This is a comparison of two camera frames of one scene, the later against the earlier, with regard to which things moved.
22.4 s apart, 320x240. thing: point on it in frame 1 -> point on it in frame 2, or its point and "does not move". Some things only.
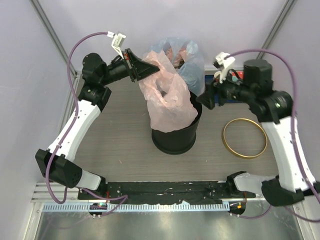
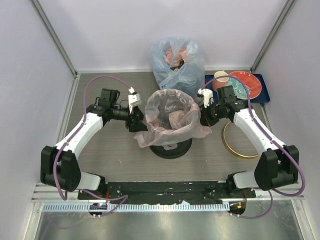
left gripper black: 140,69 -> 137,125
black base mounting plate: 164,192 does not move
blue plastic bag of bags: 187,56 does not move
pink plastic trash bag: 171,106 -> 172,116
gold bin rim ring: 238,156 does not move
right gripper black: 207,98 -> 205,119
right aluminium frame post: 287,8 does not move
